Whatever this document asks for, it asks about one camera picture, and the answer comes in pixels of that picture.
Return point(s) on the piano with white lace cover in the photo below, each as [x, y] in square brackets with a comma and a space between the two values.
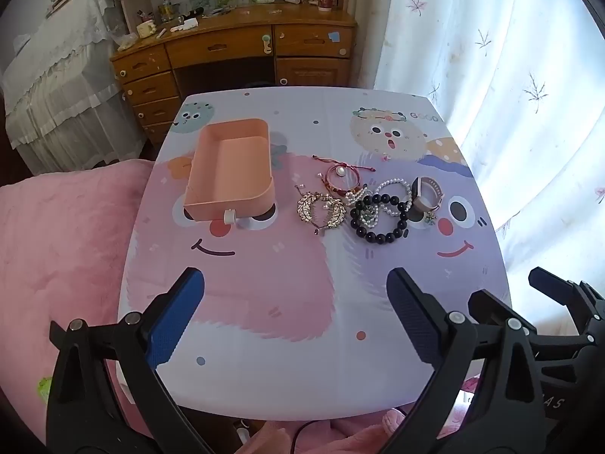
[61, 80]

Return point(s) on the pen holder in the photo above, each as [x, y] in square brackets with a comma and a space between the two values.
[166, 12]

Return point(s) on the clear plastic bag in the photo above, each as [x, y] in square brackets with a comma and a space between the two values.
[126, 41]

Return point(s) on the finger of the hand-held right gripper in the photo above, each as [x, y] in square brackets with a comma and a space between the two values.
[487, 305]
[548, 281]

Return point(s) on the yellow mug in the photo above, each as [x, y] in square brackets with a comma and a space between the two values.
[146, 29]

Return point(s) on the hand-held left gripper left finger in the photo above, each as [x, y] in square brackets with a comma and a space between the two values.
[179, 312]

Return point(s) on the wooden desk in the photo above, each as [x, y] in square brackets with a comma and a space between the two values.
[302, 40]

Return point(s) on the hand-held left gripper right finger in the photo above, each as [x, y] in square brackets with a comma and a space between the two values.
[411, 312]

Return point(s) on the white paper pieces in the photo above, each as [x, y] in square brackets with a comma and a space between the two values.
[186, 23]

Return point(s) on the pink fluffy blanket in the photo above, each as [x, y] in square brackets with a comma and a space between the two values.
[56, 246]

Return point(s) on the pink plastic tray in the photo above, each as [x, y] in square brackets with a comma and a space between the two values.
[229, 175]

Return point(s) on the small green flower charm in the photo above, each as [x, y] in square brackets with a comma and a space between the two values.
[430, 219]

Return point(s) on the white leaf print curtain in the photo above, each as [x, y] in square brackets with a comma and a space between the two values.
[496, 56]

